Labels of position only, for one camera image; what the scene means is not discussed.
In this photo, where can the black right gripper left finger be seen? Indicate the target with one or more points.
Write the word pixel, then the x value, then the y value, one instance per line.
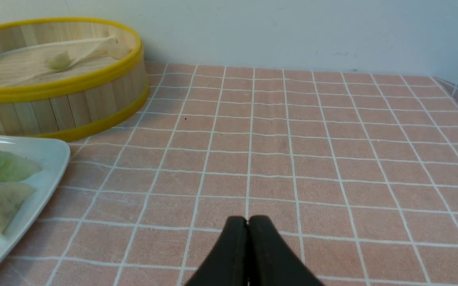
pixel 225 263

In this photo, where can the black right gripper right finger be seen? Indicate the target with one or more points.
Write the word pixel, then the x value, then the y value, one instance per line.
pixel 273 262

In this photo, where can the pale steamed dumpling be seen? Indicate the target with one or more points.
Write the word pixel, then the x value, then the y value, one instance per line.
pixel 12 196

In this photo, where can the translucent green steamed dumpling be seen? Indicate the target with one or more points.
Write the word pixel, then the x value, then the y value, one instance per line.
pixel 14 168

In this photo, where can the white rectangular plate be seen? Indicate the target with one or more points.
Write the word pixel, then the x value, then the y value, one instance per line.
pixel 53 156

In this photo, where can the pink checkered tablecloth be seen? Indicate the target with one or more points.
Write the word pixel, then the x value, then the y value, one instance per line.
pixel 359 173

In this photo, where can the bamboo steamer basket yellow rim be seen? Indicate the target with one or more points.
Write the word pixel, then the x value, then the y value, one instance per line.
pixel 74 108

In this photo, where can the white steamer liner paper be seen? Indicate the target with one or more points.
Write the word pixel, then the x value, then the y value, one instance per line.
pixel 25 66

